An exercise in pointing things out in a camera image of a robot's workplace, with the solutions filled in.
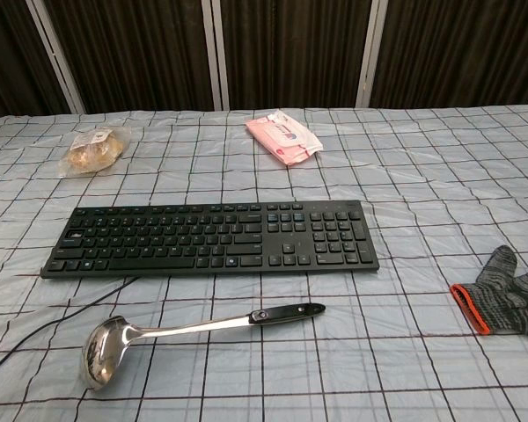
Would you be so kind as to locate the white partition frame post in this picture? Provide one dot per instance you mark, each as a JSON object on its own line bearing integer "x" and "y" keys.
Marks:
{"x": 55, "y": 55}
{"x": 371, "y": 53}
{"x": 215, "y": 53}

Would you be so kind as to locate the black computer keyboard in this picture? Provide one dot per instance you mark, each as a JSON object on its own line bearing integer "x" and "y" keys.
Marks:
{"x": 246, "y": 239}

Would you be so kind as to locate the checked light blue tablecloth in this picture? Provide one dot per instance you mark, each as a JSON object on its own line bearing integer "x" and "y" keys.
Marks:
{"x": 378, "y": 351}

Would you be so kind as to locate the grey knit glove orange cuff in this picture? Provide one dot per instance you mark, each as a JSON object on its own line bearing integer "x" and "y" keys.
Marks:
{"x": 506, "y": 299}

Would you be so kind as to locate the dark pleated curtain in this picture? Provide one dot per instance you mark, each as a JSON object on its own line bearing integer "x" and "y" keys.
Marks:
{"x": 149, "y": 53}

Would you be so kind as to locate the bread in clear plastic bag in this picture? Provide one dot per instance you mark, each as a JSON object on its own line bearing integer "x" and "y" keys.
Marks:
{"x": 92, "y": 149}

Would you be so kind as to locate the pink wet wipes pack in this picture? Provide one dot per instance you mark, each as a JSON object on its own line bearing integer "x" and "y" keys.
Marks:
{"x": 283, "y": 136}

